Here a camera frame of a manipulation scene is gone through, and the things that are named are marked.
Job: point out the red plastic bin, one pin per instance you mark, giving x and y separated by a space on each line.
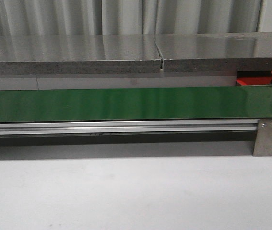
251 78

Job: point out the right grey stone slab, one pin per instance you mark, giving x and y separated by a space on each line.
233 52

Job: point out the grey stone slab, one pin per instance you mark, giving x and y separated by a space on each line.
233 52
78 54

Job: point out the grey curtain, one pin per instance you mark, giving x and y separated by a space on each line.
133 17

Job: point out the steel conveyor support bracket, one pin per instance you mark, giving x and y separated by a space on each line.
263 142

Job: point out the left grey stone slab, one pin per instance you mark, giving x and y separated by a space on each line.
78 54

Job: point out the aluminium conveyor frame rail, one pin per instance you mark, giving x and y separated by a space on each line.
142 126

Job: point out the green conveyor belt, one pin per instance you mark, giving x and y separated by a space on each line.
136 104

